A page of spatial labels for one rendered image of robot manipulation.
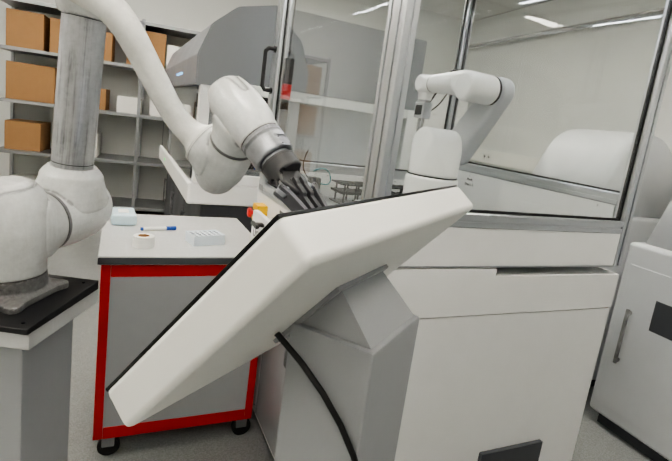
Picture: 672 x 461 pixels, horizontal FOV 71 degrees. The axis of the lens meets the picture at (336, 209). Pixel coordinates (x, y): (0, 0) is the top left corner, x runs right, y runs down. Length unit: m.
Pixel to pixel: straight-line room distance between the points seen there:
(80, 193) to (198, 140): 0.41
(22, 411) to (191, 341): 0.92
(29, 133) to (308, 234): 5.10
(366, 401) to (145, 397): 0.25
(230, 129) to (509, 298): 0.93
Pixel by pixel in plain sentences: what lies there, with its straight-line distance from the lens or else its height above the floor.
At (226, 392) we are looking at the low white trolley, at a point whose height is 0.22.
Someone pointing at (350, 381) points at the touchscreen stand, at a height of 0.98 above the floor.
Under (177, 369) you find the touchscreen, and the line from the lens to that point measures 0.50.
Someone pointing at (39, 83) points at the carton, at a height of 1.26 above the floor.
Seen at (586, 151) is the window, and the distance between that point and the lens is 1.59.
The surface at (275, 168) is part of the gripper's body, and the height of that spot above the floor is 1.17.
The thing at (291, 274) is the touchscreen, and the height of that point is 1.15.
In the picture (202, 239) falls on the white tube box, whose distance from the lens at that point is 1.84.
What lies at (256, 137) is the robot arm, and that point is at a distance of 0.95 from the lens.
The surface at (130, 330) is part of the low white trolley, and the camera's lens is 1.81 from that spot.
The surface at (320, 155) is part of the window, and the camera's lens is 1.50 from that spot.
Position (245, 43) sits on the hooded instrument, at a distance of 2.39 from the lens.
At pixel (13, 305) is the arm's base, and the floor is 0.79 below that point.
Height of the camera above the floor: 1.27
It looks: 10 degrees down
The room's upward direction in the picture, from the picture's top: 8 degrees clockwise
